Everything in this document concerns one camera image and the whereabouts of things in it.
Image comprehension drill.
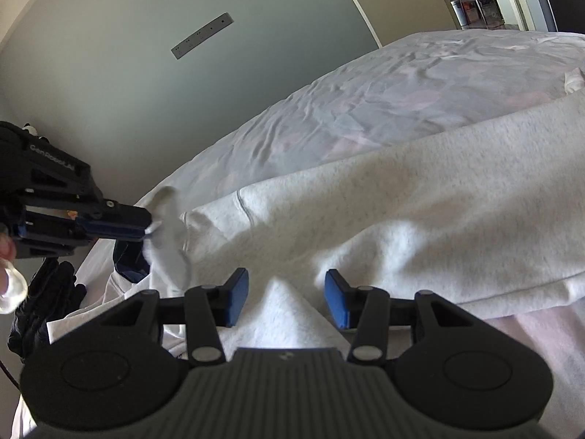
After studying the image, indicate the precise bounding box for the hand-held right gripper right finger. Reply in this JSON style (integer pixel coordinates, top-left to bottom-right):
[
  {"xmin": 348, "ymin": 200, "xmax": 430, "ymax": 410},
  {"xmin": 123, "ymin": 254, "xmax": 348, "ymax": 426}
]
[{"xmin": 324, "ymin": 269, "xmax": 472, "ymax": 367}]

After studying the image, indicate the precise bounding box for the metal trash can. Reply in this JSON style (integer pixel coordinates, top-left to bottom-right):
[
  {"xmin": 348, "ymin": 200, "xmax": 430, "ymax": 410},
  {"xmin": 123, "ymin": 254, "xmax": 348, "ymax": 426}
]
[{"xmin": 450, "ymin": 0, "xmax": 470, "ymax": 29}]

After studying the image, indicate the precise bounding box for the dark cloth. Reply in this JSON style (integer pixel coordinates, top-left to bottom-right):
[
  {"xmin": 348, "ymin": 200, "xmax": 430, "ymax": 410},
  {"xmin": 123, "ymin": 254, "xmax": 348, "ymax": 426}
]
[{"xmin": 8, "ymin": 260, "xmax": 88, "ymax": 363}]

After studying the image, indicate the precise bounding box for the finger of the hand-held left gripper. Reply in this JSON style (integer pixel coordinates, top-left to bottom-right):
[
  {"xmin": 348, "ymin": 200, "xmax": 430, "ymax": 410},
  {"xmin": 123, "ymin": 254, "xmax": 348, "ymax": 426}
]
[
  {"xmin": 75, "ymin": 229, "xmax": 146, "ymax": 242},
  {"xmin": 77, "ymin": 203, "xmax": 153, "ymax": 229}
]

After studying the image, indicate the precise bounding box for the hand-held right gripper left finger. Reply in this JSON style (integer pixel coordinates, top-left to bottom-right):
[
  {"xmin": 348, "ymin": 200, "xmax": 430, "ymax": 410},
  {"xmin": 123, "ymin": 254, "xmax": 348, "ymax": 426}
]
[{"xmin": 104, "ymin": 267, "xmax": 250, "ymax": 367}]

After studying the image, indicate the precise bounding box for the person's left hand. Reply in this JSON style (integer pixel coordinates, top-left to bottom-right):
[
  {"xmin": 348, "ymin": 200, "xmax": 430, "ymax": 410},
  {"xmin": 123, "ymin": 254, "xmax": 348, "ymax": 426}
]
[{"xmin": 0, "ymin": 234, "xmax": 29, "ymax": 316}]

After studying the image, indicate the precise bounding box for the grey metal wall plate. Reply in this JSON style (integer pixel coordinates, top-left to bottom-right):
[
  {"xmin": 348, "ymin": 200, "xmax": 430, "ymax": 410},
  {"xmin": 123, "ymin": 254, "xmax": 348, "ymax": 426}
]
[{"xmin": 171, "ymin": 12, "xmax": 234, "ymax": 60}]

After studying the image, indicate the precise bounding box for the light grey sweatshirt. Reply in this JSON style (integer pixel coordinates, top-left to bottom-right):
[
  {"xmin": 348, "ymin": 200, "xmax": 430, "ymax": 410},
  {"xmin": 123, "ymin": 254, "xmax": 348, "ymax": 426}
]
[{"xmin": 144, "ymin": 96, "xmax": 585, "ymax": 357}]

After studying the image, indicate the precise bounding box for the beige door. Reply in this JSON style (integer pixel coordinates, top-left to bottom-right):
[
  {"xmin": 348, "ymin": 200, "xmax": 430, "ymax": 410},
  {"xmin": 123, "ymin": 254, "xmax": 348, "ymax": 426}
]
[{"xmin": 329, "ymin": 0, "xmax": 461, "ymax": 49}]

